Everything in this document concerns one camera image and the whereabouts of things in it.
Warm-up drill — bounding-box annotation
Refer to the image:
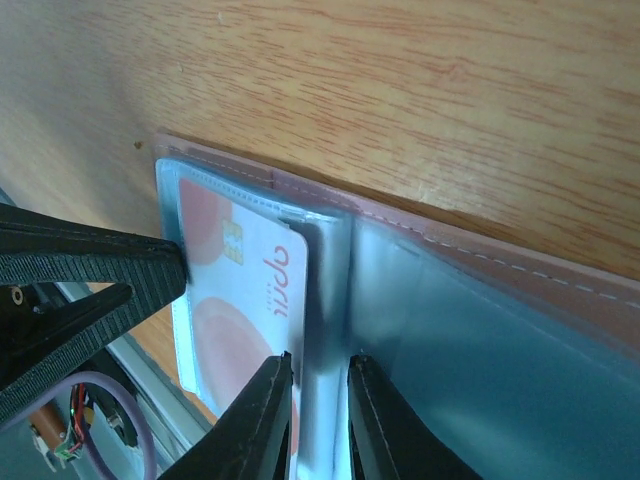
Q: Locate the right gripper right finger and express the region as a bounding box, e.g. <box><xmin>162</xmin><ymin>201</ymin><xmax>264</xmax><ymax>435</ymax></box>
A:
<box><xmin>347</xmin><ymin>355</ymin><xmax>480</xmax><ymax>480</ymax></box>

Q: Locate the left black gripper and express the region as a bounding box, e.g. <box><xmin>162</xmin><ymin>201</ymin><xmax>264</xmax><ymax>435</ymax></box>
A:
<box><xmin>1</xmin><ymin>204</ymin><xmax>187</xmax><ymax>424</ymax></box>

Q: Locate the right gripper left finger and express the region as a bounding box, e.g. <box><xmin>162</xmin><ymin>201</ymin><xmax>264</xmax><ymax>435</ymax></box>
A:
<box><xmin>161</xmin><ymin>352</ymin><xmax>293</xmax><ymax>480</ymax></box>

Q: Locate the red circles card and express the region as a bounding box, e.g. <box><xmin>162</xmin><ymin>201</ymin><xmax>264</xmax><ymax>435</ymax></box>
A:
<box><xmin>177</xmin><ymin>177</ymin><xmax>309</xmax><ymax>451</ymax></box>

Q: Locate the right circuit board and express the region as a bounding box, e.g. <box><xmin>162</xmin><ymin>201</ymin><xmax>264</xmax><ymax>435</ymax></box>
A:
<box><xmin>27</xmin><ymin>383</ymin><xmax>139</xmax><ymax>472</ymax></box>

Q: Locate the aluminium rail frame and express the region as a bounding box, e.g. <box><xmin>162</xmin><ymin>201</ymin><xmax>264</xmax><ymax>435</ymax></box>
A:
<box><xmin>0</xmin><ymin>184</ymin><xmax>216</xmax><ymax>480</ymax></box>

